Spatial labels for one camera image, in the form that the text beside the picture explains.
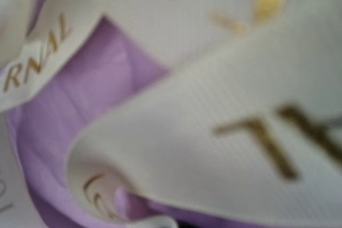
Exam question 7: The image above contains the purple wrapping paper sheet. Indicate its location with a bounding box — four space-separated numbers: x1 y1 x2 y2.
0 0 342 228

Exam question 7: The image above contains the cream printed ribbon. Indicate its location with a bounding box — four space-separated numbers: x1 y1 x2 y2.
0 0 342 228

